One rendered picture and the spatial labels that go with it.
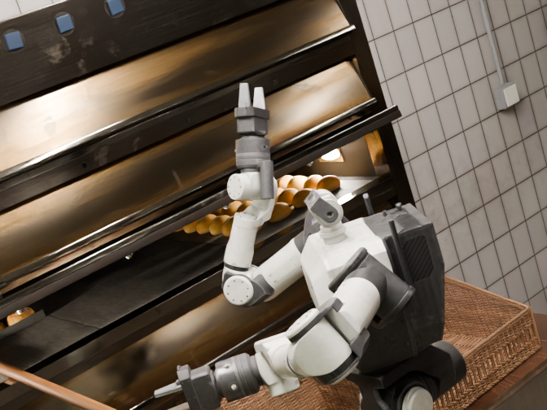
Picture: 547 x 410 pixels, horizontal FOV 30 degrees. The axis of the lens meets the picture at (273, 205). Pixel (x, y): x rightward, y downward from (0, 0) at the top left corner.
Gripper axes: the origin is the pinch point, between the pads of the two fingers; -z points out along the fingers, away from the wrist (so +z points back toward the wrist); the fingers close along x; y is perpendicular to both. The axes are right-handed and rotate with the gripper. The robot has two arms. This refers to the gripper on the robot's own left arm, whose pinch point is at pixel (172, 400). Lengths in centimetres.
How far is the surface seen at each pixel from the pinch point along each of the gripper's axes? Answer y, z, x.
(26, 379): 58, -43, 4
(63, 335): 92, -38, 5
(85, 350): 77, -30, 7
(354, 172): 163, 67, 4
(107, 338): 81, -24, 7
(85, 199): 86, -16, -32
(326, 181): 153, 55, 1
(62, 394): 38.9, -31.0, 4.2
